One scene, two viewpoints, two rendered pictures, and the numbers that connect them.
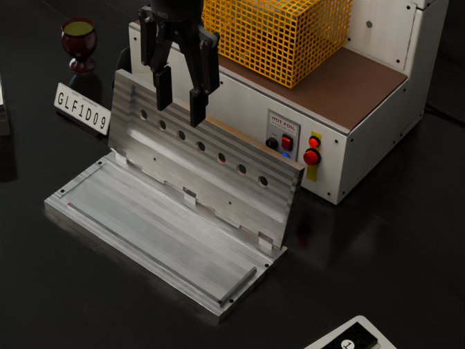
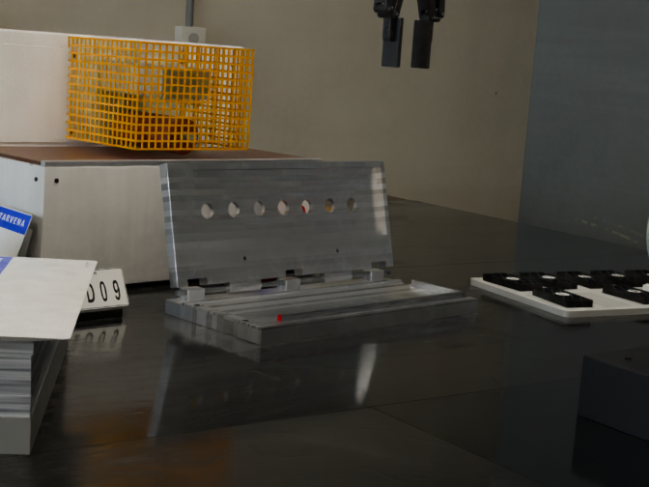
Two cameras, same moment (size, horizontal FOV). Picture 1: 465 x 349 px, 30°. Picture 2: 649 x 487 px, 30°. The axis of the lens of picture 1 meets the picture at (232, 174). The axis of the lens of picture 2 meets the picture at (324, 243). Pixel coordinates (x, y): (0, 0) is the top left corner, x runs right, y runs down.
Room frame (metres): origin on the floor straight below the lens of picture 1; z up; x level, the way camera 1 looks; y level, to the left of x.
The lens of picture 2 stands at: (0.87, 1.86, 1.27)
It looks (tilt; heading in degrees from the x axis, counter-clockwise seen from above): 9 degrees down; 279
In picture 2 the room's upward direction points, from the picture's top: 4 degrees clockwise
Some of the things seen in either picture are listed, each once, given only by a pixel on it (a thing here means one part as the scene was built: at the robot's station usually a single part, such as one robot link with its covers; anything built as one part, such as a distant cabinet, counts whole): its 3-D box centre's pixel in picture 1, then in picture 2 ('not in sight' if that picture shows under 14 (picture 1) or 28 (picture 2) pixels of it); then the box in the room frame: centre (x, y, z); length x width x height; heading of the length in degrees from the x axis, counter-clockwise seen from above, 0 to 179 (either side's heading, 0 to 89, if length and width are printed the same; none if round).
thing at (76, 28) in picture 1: (80, 46); not in sight; (1.65, 0.36, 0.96); 0.09 x 0.09 x 0.11
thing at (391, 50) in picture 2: (164, 88); (392, 42); (1.06, 0.11, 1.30); 0.03 x 0.01 x 0.07; 145
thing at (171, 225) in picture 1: (163, 224); (328, 300); (1.13, 0.13, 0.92); 0.44 x 0.21 x 0.04; 53
